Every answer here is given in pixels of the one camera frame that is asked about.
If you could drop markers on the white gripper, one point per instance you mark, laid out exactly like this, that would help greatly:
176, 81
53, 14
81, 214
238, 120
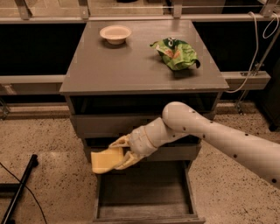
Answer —
137, 142

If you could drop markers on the yellow sponge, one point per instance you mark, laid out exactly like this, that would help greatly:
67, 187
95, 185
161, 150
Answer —
106, 160

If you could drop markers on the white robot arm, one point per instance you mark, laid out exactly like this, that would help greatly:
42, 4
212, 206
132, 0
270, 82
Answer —
178, 120

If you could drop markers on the grey top drawer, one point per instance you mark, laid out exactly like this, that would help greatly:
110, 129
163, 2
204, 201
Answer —
114, 125

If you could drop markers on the grey open bottom drawer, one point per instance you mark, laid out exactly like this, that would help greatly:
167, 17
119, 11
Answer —
147, 193

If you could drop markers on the grey middle drawer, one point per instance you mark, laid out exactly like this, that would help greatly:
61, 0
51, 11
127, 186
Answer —
186, 148

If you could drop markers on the grey wooden drawer cabinet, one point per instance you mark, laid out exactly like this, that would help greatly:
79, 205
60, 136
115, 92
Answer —
131, 78

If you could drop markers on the green crumpled chip bag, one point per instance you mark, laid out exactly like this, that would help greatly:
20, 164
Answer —
176, 54

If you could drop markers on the black metal stand leg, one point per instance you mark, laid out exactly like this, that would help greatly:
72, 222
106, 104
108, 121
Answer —
17, 189

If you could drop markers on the white bowl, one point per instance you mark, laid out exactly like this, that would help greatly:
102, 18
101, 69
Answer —
115, 34

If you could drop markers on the metal railing frame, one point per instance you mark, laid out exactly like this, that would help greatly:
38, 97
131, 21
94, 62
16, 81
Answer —
49, 11

